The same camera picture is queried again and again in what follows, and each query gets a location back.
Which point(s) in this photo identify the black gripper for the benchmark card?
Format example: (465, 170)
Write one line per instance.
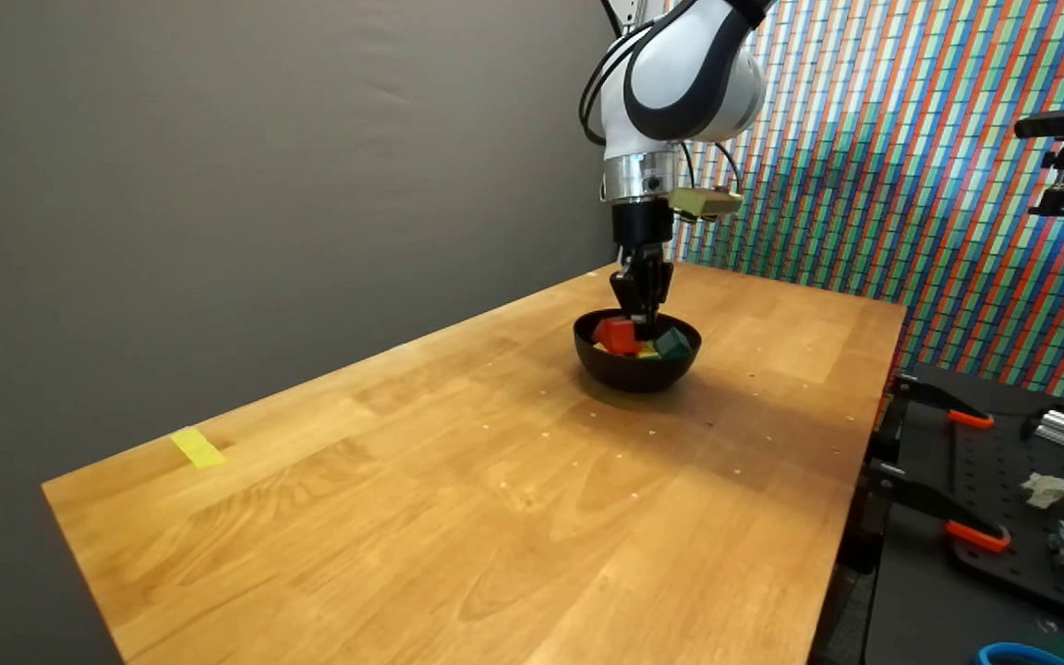
(645, 222)

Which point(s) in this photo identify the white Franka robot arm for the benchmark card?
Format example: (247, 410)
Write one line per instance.
(682, 87)

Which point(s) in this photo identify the black bowl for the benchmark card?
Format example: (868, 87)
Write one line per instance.
(629, 375)

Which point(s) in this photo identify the black pegboard bench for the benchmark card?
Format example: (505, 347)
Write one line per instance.
(926, 593)

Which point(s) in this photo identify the white crumpled item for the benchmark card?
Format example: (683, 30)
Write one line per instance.
(1047, 488)

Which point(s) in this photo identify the grey fabric backdrop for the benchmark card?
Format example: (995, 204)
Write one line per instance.
(187, 187)

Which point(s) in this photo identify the yellow tape strip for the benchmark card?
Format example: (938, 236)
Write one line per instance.
(198, 449)

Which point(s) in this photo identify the beige wrist camera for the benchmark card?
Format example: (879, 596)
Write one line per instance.
(702, 204)

